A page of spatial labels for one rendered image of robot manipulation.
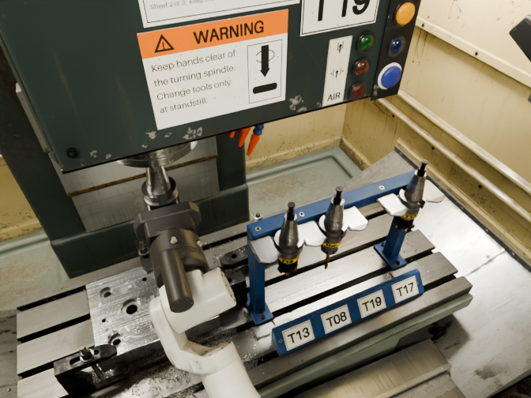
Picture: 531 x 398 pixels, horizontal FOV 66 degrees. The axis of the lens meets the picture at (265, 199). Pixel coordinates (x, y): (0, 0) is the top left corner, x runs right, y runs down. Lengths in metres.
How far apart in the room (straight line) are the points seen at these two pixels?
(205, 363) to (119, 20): 0.46
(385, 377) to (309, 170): 1.11
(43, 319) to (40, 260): 0.62
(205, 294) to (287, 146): 1.46
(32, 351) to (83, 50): 0.95
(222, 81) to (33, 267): 1.51
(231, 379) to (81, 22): 0.49
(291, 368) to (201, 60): 0.82
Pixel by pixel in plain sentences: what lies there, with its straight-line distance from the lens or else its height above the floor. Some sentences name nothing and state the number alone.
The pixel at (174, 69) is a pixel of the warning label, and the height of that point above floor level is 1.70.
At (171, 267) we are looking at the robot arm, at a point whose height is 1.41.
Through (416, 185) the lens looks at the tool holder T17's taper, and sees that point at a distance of 1.00.
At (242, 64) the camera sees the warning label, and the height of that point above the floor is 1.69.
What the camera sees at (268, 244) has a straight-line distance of 0.88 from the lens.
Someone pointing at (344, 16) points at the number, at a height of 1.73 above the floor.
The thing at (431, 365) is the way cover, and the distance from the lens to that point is 1.36.
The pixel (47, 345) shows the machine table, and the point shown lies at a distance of 1.24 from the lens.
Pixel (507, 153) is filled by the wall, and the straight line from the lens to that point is 1.43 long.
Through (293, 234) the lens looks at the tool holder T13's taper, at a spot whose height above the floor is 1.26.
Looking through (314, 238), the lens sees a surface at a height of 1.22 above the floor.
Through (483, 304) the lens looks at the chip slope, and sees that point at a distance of 1.47.
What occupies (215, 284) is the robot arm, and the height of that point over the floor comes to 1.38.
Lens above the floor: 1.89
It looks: 44 degrees down
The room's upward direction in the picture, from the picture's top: straight up
